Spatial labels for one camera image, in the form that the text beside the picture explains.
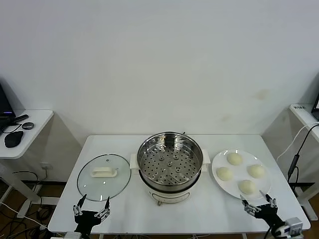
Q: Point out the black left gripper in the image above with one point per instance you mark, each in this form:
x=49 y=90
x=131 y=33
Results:
x=87 y=219

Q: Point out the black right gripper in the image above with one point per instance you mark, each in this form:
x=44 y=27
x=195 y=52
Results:
x=268 y=212

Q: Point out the white steamed baozi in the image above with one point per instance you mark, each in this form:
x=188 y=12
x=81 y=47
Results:
x=234 y=158
x=256 y=171
x=224 y=173
x=247 y=187

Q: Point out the perforated steel steamer basket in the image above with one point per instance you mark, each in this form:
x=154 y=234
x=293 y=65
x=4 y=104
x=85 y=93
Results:
x=154 y=149

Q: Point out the white round plate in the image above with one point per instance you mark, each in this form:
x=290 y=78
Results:
x=240 y=173

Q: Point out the white electric cooker pot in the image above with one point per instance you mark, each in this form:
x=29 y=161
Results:
x=169 y=195

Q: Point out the white side table with mouse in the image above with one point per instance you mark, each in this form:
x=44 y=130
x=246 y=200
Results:
x=37 y=134

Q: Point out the white side table with label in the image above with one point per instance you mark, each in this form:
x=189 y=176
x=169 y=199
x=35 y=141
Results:
x=302 y=117

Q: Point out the black computer mouse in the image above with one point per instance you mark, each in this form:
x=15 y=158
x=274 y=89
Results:
x=13 y=139

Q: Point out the small printed label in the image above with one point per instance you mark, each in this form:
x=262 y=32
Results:
x=299 y=107

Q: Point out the round black puck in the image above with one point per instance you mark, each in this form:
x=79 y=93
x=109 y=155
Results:
x=27 y=125

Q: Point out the dark laptop with lit screen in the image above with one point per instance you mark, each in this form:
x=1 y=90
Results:
x=316 y=104

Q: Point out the black remote bar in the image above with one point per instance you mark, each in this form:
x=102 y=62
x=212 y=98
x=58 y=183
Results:
x=20 y=118

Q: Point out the black laptop computer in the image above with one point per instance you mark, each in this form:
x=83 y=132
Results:
x=5 y=104

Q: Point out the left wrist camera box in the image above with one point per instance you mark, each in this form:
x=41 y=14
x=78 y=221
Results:
x=72 y=235

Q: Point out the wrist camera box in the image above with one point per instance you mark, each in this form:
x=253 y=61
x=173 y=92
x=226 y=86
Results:
x=294 y=226
x=72 y=235

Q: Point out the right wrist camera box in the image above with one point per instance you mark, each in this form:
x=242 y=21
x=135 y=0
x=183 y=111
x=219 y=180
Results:
x=294 y=226

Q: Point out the white wall socket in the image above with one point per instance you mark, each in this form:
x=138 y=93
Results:
x=45 y=166

